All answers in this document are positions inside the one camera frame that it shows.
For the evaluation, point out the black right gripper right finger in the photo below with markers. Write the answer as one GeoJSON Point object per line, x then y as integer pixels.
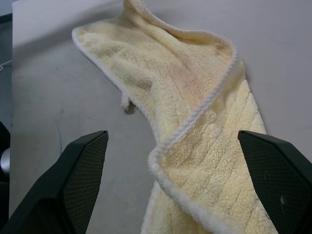
{"type": "Point", "coordinates": [282, 175]}

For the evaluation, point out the cream yellow fluffy towel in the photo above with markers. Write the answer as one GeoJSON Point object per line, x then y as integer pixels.
{"type": "Point", "coordinates": [195, 97]}

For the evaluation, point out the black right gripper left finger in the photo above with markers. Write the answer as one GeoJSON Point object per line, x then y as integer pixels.
{"type": "Point", "coordinates": [61, 185]}

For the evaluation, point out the silver robot body part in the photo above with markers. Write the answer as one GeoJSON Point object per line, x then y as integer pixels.
{"type": "Point", "coordinates": [4, 162]}

